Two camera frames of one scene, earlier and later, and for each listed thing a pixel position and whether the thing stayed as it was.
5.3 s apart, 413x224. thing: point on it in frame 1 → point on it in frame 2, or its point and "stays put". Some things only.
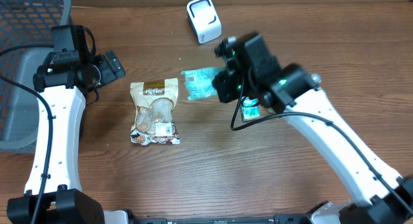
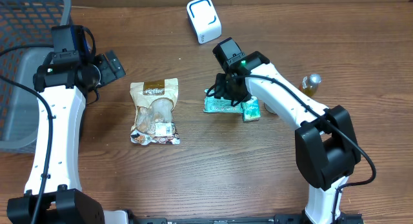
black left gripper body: (106, 73) stays put
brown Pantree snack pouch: (155, 101) stays put
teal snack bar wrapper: (199, 82) → (212, 104)
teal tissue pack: (250, 107) stays put
